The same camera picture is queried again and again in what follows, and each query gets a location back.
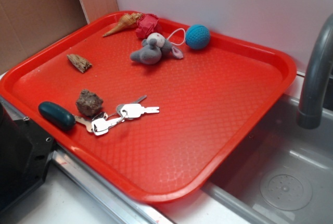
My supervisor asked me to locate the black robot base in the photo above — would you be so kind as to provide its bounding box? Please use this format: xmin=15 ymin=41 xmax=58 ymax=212
xmin=1 ymin=106 xmax=55 ymax=213

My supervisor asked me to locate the red plastic tray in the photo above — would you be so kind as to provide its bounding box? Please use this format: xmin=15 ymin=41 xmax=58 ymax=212
xmin=1 ymin=12 xmax=297 ymax=203

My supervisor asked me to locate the gray plush mouse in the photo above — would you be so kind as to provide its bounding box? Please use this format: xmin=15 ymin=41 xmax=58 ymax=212
xmin=130 ymin=33 xmax=184 ymax=65

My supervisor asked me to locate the silver key bunch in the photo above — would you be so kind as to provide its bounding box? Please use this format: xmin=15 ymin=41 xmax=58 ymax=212
xmin=74 ymin=95 xmax=160 ymax=136

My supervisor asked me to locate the crumpled red paper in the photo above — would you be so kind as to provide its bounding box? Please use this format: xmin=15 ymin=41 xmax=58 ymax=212
xmin=135 ymin=14 xmax=162 ymax=39

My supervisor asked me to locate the brown rock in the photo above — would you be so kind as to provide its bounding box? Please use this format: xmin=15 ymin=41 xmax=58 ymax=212
xmin=75 ymin=89 xmax=104 ymax=117

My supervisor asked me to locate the orange spiral seashell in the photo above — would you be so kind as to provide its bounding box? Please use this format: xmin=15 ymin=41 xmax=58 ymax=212
xmin=103 ymin=13 xmax=143 ymax=38

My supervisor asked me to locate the brown wood chunk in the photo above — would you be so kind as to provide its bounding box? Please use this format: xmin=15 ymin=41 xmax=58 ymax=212
xmin=67 ymin=54 xmax=93 ymax=73

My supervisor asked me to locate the dark green key fob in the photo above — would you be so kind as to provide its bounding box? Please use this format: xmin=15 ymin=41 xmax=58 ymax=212
xmin=38 ymin=101 xmax=76 ymax=131

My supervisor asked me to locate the gray plastic sink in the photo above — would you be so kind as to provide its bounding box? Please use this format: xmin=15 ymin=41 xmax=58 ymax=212
xmin=156 ymin=93 xmax=333 ymax=224

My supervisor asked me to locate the gray faucet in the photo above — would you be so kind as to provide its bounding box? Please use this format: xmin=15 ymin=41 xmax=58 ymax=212
xmin=297 ymin=16 xmax=332 ymax=129

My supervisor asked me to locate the brown cardboard panel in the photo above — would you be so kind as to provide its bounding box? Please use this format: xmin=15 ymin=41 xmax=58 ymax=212
xmin=1 ymin=0 xmax=87 ymax=73

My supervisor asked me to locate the blue ball with cord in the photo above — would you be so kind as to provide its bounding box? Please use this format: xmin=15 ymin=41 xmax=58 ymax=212
xmin=167 ymin=24 xmax=211 ymax=50

